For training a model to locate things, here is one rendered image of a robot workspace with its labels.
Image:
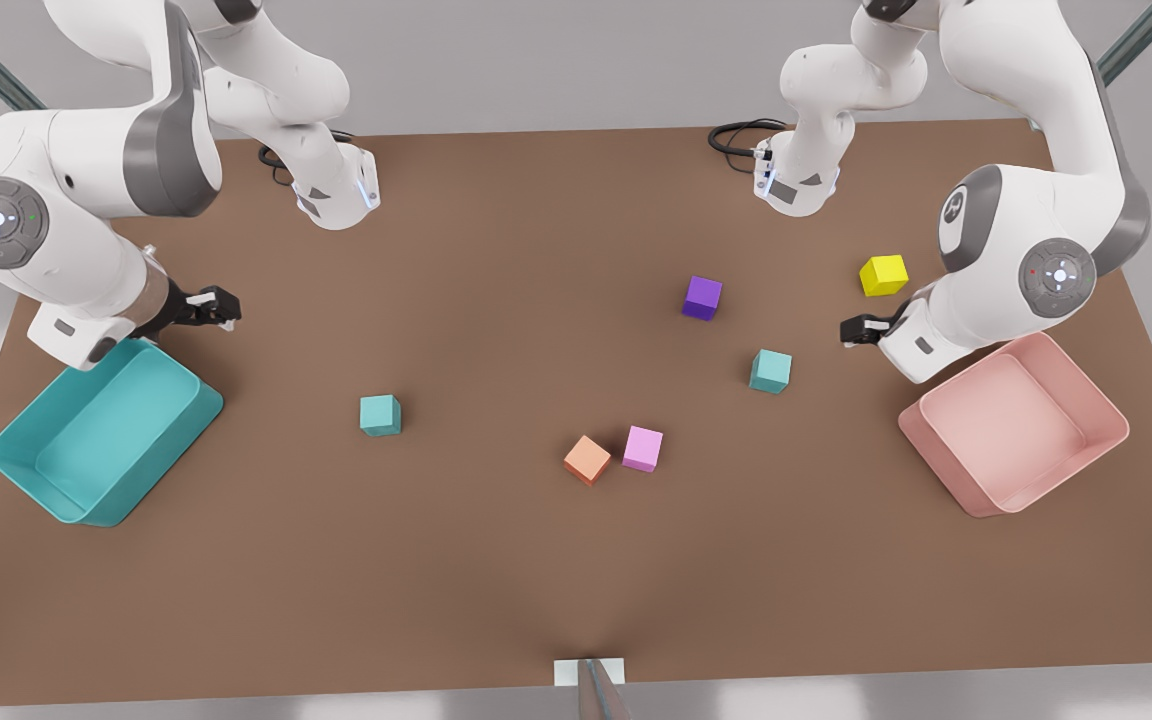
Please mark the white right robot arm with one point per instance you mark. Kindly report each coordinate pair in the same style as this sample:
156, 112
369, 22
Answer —
86, 170

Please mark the pink cube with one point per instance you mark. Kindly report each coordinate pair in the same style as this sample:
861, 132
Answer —
642, 448

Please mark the pink plastic bin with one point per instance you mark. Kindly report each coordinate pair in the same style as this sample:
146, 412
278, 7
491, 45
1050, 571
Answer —
1016, 425

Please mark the orange cube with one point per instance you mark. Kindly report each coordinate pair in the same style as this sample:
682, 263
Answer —
588, 460

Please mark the yellow cube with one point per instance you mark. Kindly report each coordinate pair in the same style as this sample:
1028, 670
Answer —
884, 275

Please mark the teal plastic bin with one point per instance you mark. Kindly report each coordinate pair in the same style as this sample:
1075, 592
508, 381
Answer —
106, 432

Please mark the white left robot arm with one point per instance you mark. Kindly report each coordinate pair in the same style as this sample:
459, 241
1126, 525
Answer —
1026, 220

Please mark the light blue cube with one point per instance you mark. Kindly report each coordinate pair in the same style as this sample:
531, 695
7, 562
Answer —
770, 371
380, 415

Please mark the purple cube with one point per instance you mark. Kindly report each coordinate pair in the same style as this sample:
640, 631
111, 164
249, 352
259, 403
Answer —
702, 298

